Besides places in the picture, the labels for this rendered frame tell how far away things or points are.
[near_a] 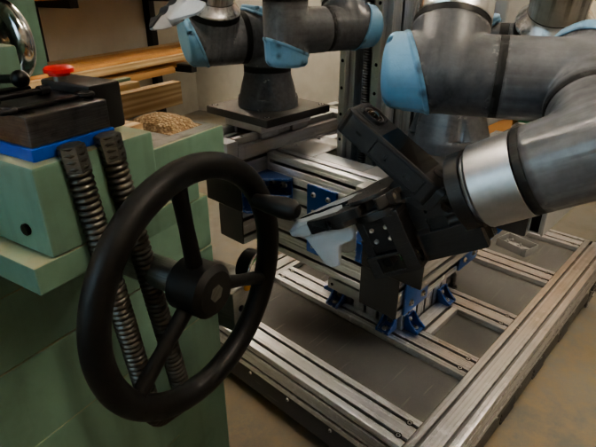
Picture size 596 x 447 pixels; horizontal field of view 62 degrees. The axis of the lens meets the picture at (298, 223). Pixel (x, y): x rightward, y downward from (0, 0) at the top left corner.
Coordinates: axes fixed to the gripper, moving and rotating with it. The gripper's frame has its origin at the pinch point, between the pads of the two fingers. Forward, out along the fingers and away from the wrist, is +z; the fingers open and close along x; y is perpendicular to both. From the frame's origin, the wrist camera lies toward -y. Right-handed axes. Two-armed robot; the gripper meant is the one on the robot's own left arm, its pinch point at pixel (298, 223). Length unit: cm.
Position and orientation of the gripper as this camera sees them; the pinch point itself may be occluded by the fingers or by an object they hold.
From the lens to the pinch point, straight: 56.0
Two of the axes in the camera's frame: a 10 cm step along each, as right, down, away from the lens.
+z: -7.4, 2.5, 6.3
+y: 4.3, 8.9, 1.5
